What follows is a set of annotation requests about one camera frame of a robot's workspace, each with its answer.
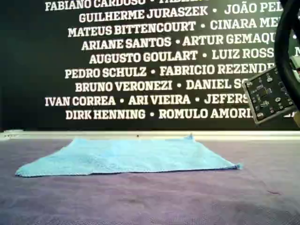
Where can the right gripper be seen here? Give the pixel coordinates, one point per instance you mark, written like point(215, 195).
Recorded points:
point(297, 120)

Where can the blue microfiber cloth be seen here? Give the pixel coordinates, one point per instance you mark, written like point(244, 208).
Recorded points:
point(129, 157)

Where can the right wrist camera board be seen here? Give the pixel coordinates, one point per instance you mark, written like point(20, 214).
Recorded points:
point(264, 93)

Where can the aluminium table frame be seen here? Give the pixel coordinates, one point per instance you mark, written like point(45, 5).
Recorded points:
point(93, 135)

